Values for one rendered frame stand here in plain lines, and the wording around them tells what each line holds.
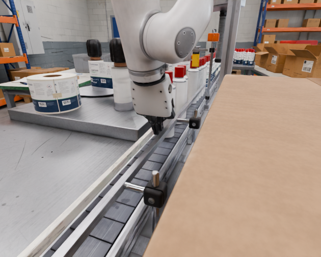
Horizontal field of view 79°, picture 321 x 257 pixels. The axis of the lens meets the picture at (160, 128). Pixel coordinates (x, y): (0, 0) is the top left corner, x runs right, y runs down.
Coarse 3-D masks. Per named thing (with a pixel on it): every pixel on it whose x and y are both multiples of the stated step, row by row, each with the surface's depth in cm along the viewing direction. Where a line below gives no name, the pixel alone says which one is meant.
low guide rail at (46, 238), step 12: (132, 156) 49; (120, 168) 44; (96, 180) 38; (108, 180) 40; (84, 192) 35; (96, 192) 37; (72, 204) 32; (84, 204) 34; (60, 216) 30; (72, 216) 31; (48, 228) 28; (60, 228) 29; (36, 240) 26; (48, 240) 27; (24, 252) 25; (36, 252) 26
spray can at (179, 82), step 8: (176, 72) 66; (176, 80) 66; (184, 80) 67; (176, 88) 67; (184, 88) 68; (176, 96) 68; (184, 96) 69; (176, 104) 69; (184, 104) 71; (176, 112) 70
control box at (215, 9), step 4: (216, 0) 74; (220, 0) 72; (224, 0) 71; (244, 0) 74; (216, 4) 74; (220, 4) 73; (224, 4) 72; (244, 4) 75; (216, 8) 78; (220, 8) 78; (224, 8) 78
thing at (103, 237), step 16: (192, 112) 86; (176, 128) 69; (160, 144) 59; (160, 160) 51; (144, 176) 44; (128, 192) 40; (112, 208) 36; (128, 208) 36; (112, 224) 33; (64, 240) 30; (96, 240) 30; (112, 240) 30; (48, 256) 28; (80, 256) 28; (96, 256) 28
